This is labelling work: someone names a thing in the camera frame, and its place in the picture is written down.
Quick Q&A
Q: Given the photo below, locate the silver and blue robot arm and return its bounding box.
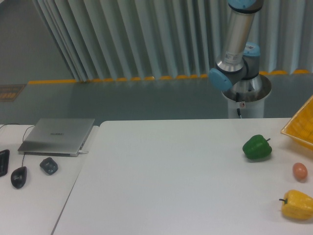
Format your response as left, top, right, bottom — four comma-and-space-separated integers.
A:
208, 0, 264, 91

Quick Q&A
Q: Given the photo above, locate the white pleated curtain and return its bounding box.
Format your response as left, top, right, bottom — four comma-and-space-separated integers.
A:
34, 0, 313, 82

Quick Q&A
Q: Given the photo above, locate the black mouse cable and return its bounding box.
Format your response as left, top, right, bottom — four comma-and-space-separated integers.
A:
0, 123, 36, 168

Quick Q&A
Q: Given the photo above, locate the brown egg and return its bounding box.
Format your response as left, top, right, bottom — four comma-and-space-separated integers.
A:
292, 163, 308, 181

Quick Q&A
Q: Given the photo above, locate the yellow bell pepper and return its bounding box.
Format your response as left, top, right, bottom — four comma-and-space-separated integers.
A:
279, 189, 313, 220

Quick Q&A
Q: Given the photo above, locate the black computer mouse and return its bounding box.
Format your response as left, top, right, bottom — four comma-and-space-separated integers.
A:
11, 166, 27, 189

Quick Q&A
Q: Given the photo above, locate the small black plastic tray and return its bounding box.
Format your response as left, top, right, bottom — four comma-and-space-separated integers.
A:
40, 157, 58, 175

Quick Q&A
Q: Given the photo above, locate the yellow plastic basket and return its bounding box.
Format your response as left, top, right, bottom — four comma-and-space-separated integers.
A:
280, 96, 313, 150

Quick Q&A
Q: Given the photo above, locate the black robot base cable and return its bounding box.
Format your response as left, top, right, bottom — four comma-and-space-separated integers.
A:
235, 92, 243, 119

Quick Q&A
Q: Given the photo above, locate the black keyboard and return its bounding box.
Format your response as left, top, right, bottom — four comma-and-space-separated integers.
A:
0, 149, 10, 177

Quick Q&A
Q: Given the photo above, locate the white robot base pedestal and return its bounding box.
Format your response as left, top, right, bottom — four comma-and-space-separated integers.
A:
222, 75, 271, 118

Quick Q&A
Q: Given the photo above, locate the green bell pepper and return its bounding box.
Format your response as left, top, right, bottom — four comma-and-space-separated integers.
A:
242, 135, 272, 160

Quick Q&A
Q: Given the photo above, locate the silver closed laptop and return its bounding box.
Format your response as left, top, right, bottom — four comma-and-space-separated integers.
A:
18, 118, 94, 157

